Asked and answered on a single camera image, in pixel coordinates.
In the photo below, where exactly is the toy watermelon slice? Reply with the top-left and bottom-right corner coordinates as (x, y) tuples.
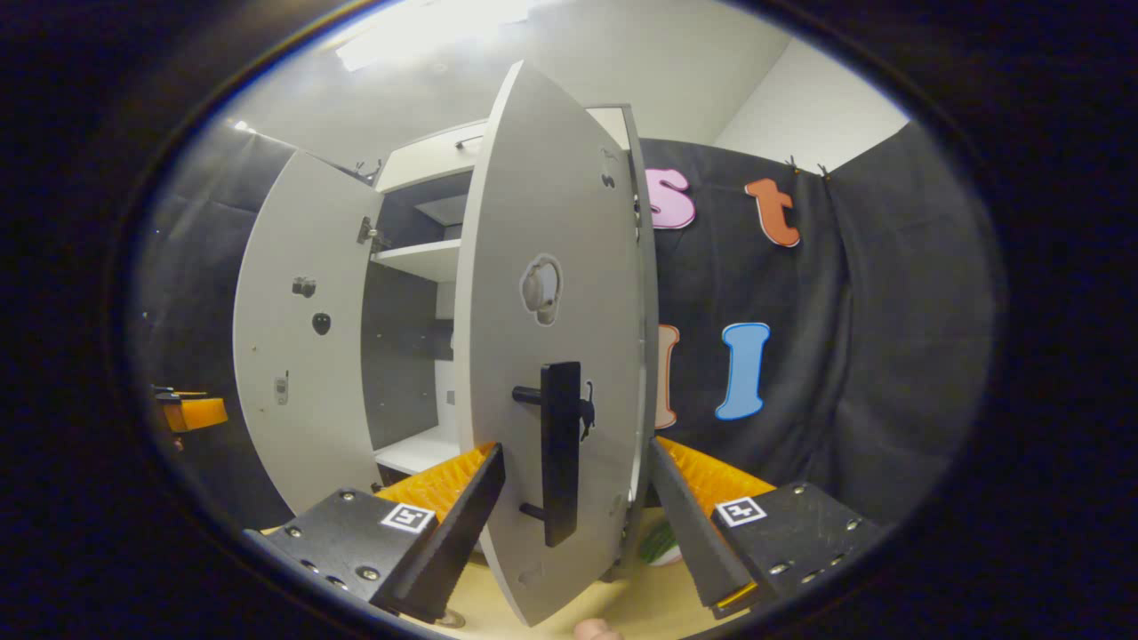
(638, 520), (684, 567)

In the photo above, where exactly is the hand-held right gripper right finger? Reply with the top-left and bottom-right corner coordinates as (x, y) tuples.
(646, 436), (887, 621)

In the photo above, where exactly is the white cabinet door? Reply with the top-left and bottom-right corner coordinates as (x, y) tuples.
(453, 60), (661, 628)
(233, 149), (385, 516)

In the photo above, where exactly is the black backdrop cloth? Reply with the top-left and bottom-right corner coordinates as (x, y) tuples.
(133, 120), (1006, 534)

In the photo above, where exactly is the white cabinet shelf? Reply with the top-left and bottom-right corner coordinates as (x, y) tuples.
(371, 238), (463, 284)

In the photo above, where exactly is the white cabinet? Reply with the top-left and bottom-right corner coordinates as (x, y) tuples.
(360, 103), (661, 583)

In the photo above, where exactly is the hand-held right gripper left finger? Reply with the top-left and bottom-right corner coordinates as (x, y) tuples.
(265, 442), (506, 625)

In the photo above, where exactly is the black door handle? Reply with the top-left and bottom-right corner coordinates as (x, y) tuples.
(513, 361), (583, 548)

